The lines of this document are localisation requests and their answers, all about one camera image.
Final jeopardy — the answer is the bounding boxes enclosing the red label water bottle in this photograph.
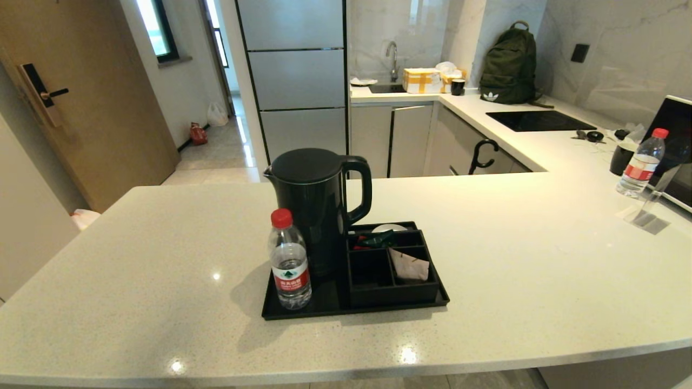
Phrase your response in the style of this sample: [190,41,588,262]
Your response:
[268,208,312,310]

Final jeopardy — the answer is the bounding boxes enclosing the brown paper packet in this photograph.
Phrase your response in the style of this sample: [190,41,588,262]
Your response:
[388,247,431,283]

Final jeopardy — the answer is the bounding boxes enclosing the black electric kettle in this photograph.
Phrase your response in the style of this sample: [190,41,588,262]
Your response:
[263,148,374,278]

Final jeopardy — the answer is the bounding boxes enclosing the red cap water bottle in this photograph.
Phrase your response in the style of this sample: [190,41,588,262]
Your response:
[616,128,669,199]

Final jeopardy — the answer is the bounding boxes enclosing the grey cabinet door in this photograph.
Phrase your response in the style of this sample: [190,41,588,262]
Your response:
[351,103,392,178]
[390,104,435,178]

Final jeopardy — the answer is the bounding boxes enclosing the black compartment organizer box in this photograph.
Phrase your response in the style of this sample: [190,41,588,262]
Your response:
[346,230,441,307]

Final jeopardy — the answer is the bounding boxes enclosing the black serving tray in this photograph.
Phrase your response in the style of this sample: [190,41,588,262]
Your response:
[261,220,451,321]

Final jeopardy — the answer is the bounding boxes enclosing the grey counter cabinet front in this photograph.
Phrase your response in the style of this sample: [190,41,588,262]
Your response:
[427,104,533,176]

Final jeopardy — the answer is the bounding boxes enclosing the grey refrigerator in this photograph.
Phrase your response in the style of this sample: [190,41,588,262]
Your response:
[236,0,349,163]

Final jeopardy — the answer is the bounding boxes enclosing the yellow taped cardboard box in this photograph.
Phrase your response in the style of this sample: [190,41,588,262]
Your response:
[403,68,444,94]

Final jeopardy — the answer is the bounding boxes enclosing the chrome sink faucet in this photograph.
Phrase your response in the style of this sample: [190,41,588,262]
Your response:
[386,41,401,83]

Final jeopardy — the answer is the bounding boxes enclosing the white plastic bag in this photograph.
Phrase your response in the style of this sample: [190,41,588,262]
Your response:
[207,102,230,126]

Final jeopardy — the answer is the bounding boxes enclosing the black induction cooktop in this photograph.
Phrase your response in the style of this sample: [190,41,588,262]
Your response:
[485,110,598,132]

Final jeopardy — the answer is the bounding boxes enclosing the green backpack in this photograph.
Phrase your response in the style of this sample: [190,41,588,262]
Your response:
[480,21,556,108]

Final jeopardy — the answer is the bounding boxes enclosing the wooden door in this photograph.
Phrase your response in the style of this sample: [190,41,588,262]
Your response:
[0,0,181,213]

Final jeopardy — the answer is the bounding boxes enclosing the black framed window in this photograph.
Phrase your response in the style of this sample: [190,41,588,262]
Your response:
[135,0,179,62]

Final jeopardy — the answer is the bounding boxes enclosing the white trash bag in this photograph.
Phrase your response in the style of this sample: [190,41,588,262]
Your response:
[70,209,102,231]

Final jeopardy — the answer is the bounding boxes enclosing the clear crumpled plastic wrap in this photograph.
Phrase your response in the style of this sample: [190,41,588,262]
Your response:
[621,123,648,145]

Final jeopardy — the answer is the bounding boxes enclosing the black microwave oven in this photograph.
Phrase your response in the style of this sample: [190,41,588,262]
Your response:
[643,95,692,213]

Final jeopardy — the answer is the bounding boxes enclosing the black umbrella handle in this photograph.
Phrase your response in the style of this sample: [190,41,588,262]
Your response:
[468,139,501,175]

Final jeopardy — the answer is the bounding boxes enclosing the black door lock handle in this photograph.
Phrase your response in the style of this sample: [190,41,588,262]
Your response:
[16,63,70,128]

